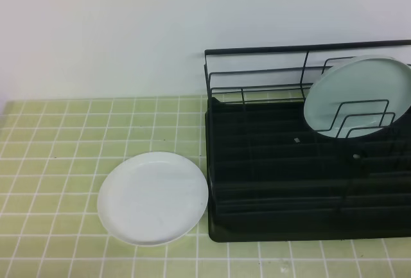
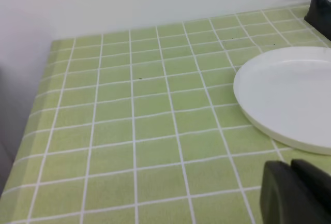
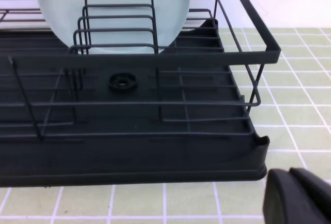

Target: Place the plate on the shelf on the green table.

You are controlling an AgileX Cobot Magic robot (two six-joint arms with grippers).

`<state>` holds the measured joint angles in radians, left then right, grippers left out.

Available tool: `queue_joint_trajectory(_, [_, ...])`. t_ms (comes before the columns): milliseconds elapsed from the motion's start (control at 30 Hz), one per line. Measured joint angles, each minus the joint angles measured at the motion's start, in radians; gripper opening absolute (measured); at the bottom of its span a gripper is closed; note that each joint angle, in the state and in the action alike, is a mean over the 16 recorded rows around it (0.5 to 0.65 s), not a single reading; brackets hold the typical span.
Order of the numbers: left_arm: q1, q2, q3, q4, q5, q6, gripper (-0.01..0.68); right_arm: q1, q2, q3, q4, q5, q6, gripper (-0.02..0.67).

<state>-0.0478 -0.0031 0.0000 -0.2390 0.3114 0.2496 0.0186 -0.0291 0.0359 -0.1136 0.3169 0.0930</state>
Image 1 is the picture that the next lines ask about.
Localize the black wire dish rack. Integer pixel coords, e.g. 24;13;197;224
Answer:
204;39;411;214

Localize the black drip tray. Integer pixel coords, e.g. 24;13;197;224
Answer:
205;99;410;243

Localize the pale green plate in rack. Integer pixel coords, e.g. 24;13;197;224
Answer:
304;55;410;139

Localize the white round plate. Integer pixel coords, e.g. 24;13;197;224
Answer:
97;152;209;247

